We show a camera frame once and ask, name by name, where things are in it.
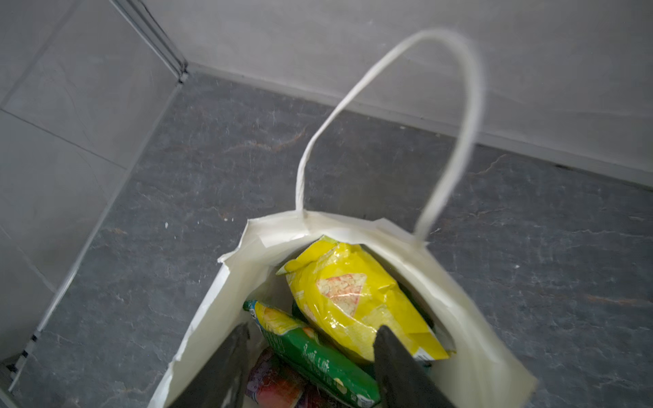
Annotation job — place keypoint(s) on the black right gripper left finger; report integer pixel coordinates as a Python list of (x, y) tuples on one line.
[(222, 380)]

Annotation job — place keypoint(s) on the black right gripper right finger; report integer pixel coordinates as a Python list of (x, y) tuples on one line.
[(402, 381)]

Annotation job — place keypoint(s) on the white floral paper bag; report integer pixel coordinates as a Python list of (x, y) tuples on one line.
[(480, 370)]

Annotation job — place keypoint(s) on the green Fox's candy bag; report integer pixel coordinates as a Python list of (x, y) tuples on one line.
[(304, 350)]

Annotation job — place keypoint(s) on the yellow chips snack bag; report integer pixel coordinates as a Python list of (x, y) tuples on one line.
[(349, 295)]

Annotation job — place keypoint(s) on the purple Fox's berries candy bag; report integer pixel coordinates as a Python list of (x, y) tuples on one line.
[(273, 383)]

